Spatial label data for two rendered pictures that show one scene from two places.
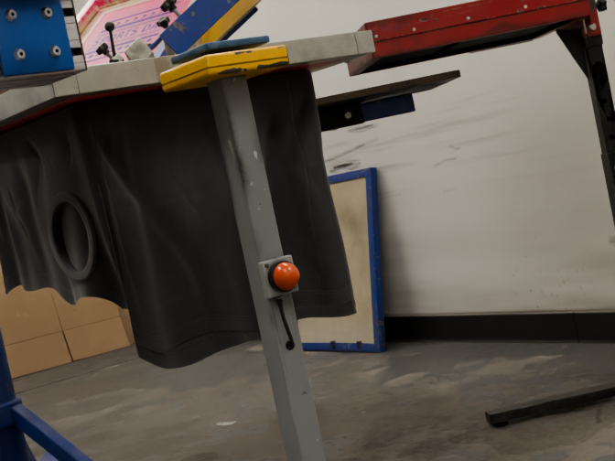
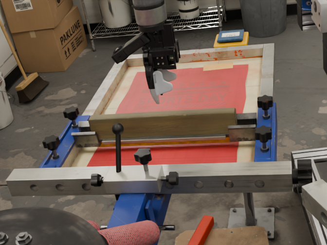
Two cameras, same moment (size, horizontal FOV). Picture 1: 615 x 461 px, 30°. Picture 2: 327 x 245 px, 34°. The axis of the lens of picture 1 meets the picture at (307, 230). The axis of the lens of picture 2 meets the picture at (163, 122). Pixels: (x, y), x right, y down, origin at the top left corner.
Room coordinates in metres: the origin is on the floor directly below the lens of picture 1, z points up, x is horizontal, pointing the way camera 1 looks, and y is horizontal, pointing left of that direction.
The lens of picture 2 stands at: (3.06, 1.40, 1.73)
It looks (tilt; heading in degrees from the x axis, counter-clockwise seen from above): 29 degrees down; 231
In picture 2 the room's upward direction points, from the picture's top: 11 degrees counter-clockwise
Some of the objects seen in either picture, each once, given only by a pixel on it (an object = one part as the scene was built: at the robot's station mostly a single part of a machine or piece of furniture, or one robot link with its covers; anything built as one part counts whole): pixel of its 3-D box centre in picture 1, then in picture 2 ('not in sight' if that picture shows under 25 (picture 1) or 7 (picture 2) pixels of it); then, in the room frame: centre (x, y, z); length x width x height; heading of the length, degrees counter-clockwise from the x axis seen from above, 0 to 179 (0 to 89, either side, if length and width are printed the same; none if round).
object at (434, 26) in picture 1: (465, 29); not in sight; (3.08, -0.52, 1.06); 0.61 x 0.46 x 0.12; 95
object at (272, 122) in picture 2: not in sight; (266, 142); (2.13, 0.66, 0.98); 0.30 x 0.05 x 0.07; 35
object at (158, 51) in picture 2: not in sight; (158, 44); (2.25, 0.44, 1.26); 0.09 x 0.08 x 0.12; 125
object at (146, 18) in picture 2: not in sight; (150, 13); (2.25, 0.43, 1.34); 0.08 x 0.08 x 0.05
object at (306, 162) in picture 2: not in sight; (298, 176); (2.26, 0.84, 1.02); 0.07 x 0.06 x 0.07; 35
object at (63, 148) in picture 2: not in sight; (68, 149); (2.45, 0.20, 0.98); 0.30 x 0.05 x 0.07; 35
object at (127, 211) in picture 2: not in sight; (132, 210); (2.55, 0.61, 1.02); 0.17 x 0.06 x 0.05; 35
